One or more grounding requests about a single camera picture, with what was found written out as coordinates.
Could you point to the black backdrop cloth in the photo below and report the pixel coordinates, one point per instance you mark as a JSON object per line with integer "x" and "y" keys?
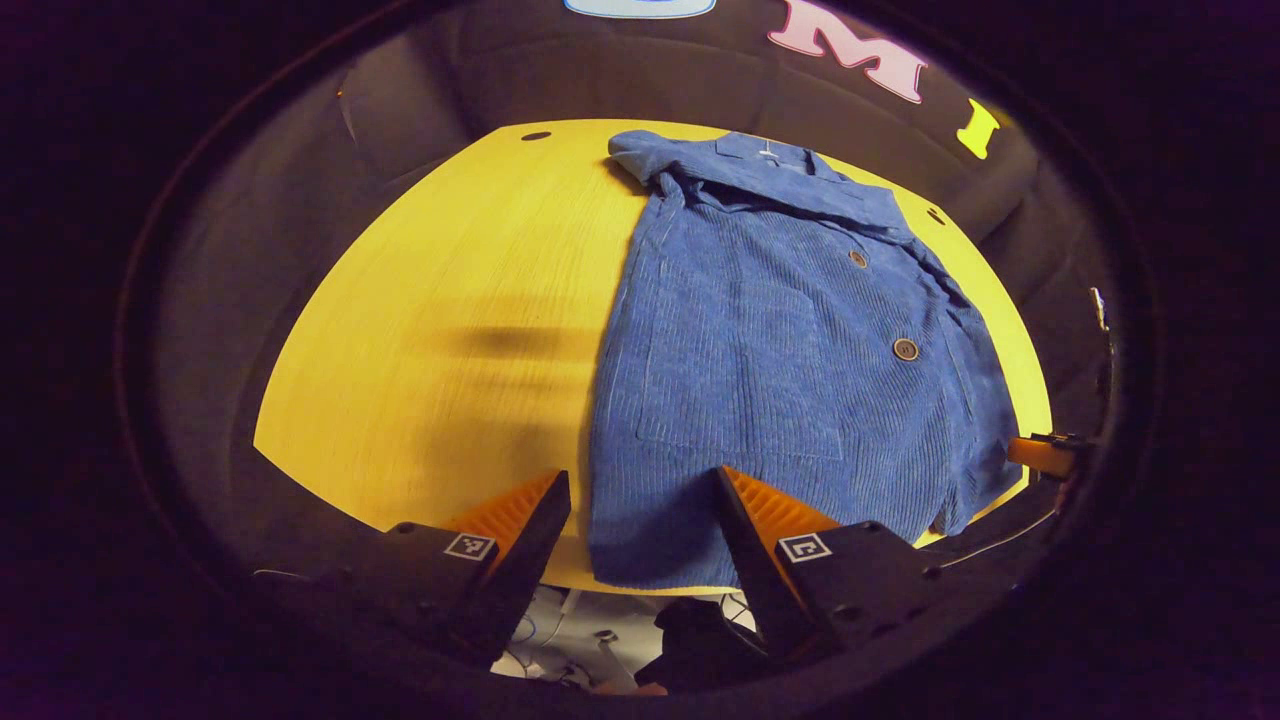
{"x": 300, "y": 200}

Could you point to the black object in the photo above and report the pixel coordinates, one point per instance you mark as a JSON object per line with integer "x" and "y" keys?
{"x": 700, "y": 640}

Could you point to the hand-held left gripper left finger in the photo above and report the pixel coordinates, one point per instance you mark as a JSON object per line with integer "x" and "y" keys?
{"x": 520, "y": 580}

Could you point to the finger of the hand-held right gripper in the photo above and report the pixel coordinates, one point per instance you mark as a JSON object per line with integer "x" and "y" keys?
{"x": 1040, "y": 457}

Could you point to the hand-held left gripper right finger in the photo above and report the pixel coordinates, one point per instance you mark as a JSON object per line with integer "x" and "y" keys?
{"x": 750, "y": 570}

